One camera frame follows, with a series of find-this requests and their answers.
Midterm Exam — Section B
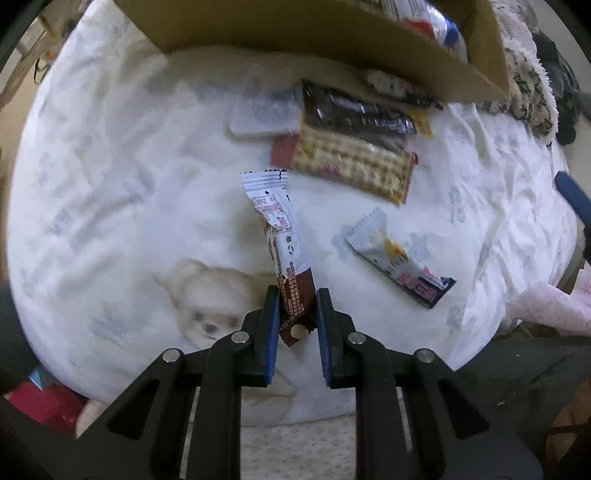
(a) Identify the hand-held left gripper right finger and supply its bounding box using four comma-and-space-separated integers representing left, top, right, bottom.
315, 287, 546, 480

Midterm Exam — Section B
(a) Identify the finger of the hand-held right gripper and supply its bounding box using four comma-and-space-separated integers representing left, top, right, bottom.
554, 171, 591, 268

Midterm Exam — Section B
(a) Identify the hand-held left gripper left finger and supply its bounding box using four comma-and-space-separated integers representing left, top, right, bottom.
76, 285, 282, 480

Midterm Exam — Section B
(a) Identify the white bar dark end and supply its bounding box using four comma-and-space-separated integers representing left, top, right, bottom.
367, 69, 444, 112
344, 208, 458, 310

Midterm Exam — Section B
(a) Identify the brown white snack bar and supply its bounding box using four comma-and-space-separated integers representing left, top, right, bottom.
240, 170, 317, 347

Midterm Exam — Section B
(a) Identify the small yellow snack packet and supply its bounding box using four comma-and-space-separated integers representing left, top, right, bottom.
409, 108, 435, 140

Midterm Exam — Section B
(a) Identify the beige cracker packet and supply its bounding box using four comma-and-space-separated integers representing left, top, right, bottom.
293, 124, 419, 206

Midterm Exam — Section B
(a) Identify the red white snack packet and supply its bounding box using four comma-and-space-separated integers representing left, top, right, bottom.
269, 135, 301, 168

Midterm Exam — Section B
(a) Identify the blue white snack bag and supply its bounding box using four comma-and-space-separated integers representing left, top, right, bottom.
379, 0, 469, 63

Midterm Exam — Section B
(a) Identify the clear plastic packet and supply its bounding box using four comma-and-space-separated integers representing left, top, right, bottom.
228, 88, 302, 138

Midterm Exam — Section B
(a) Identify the dark chocolate bar wrapper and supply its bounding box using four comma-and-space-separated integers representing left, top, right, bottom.
301, 79, 417, 153

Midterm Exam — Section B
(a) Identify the brown cardboard box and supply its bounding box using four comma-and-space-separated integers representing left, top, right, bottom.
113, 0, 511, 103

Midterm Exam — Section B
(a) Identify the dark clothes pile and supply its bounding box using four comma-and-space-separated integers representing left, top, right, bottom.
531, 32, 581, 147

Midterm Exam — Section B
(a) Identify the pink bow print cloth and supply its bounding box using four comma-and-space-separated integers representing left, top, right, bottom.
510, 281, 591, 337

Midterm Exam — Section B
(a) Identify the beige dotted cloth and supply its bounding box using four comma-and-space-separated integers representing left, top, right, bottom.
240, 411, 358, 480

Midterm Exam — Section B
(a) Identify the cream black fuzzy blanket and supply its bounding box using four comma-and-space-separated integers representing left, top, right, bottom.
475, 0, 559, 139

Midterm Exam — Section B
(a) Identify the grey trouser leg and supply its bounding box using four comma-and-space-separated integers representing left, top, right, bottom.
457, 337, 591, 462

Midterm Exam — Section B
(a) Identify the white bear print bedsheet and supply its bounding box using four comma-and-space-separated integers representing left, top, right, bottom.
7, 0, 583, 425

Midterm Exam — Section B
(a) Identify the red bag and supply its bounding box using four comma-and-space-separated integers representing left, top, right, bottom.
9, 381, 88, 437

